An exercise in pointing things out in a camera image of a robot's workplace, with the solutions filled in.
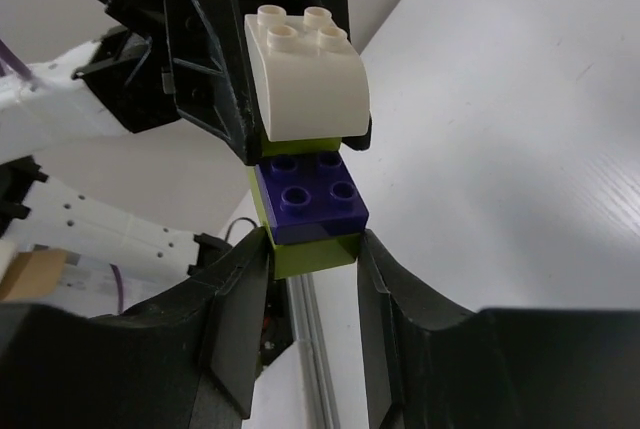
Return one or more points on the white lego brick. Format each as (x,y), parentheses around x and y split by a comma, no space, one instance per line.
(310,82)

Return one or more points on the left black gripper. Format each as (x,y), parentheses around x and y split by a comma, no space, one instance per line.
(208,56)

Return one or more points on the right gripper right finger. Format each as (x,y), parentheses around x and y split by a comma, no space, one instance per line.
(431,363)

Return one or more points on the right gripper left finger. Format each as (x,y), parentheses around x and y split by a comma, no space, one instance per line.
(185,358)

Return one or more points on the purple lego brick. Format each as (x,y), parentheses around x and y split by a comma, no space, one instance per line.
(310,197)

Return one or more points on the aluminium rail frame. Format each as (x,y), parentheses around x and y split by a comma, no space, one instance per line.
(308,333)

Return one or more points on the green lego brick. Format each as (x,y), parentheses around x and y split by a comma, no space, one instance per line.
(294,147)
(303,258)

